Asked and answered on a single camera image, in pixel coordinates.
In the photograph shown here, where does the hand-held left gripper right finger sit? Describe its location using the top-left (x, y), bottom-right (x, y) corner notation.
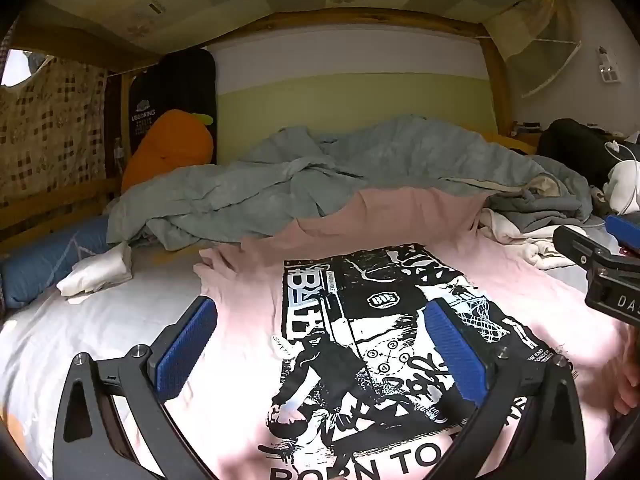
top-left (422, 297), bottom-right (586, 480)

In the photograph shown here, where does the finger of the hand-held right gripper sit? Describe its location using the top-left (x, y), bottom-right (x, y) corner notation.
top-left (552, 225), bottom-right (618, 273)
top-left (604, 214), bottom-right (640, 257)

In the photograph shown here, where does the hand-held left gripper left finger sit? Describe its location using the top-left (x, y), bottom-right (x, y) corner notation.
top-left (52, 296), bottom-right (236, 480)

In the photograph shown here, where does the pink printed T-shirt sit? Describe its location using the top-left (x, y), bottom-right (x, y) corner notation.
top-left (192, 187), bottom-right (633, 480)

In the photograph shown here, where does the person's right hand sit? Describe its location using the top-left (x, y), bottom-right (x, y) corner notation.
top-left (613, 329), bottom-right (640, 417)

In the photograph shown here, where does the white plush item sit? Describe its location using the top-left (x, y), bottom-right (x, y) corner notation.
top-left (607, 160), bottom-right (640, 211)

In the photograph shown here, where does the grey garment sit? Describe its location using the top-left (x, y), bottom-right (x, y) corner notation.
top-left (487, 157), bottom-right (598, 233)

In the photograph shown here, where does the cream knit garment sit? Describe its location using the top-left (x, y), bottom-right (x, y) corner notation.
top-left (477, 207), bottom-right (591, 271)

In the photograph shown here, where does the black clothing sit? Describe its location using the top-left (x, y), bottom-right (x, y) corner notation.
top-left (537, 119), bottom-right (640, 196)

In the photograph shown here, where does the white folded cloth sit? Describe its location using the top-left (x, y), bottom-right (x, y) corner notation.
top-left (56, 242), bottom-right (133, 297)

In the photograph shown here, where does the blue pillow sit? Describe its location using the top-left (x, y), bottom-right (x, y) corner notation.
top-left (0, 217), bottom-right (111, 311)

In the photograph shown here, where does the orange carrot plush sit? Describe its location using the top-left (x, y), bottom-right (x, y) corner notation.
top-left (121, 109), bottom-right (215, 193)

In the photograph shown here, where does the grey-green duvet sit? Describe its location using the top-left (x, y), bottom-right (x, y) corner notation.
top-left (106, 115), bottom-right (576, 253)

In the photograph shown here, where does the checked beige curtain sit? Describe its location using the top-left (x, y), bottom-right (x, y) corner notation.
top-left (0, 55), bottom-right (123, 211)

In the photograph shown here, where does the white cable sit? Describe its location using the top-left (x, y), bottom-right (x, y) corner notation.
top-left (604, 140), bottom-right (640, 216)

